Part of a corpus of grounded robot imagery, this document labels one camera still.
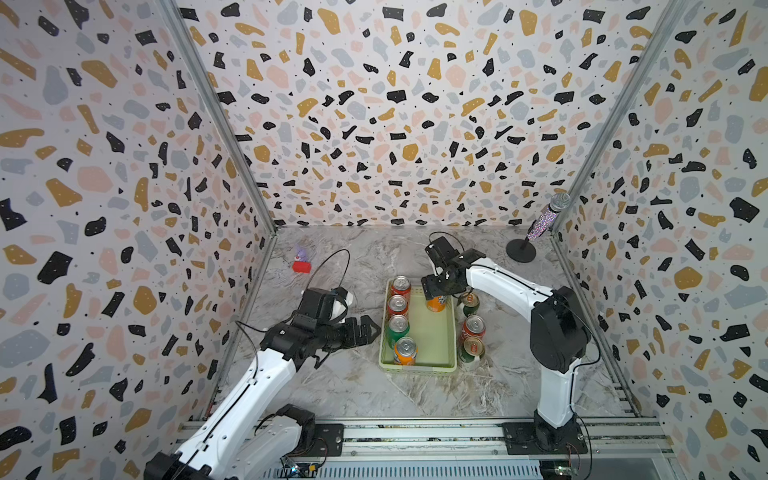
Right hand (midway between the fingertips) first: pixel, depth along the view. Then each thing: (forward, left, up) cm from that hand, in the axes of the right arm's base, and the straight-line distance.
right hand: (435, 289), depth 93 cm
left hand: (-19, +17, +8) cm, 27 cm away
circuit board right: (-44, -28, -10) cm, 53 cm away
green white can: (-6, -10, +2) cm, 12 cm away
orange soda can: (-21, +9, +2) cm, 23 cm away
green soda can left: (-15, +11, +3) cm, 19 cm away
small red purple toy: (+15, +48, -7) cm, 51 cm away
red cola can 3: (-13, -10, +1) cm, 17 cm away
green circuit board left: (-46, +33, -8) cm, 58 cm away
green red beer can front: (-21, -9, +1) cm, 23 cm away
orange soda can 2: (-3, -1, -3) cm, 5 cm away
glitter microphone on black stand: (+25, -34, -10) cm, 43 cm away
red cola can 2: (-7, +11, +2) cm, 14 cm away
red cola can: (0, +10, +2) cm, 11 cm away
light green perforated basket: (-11, 0, -8) cm, 13 cm away
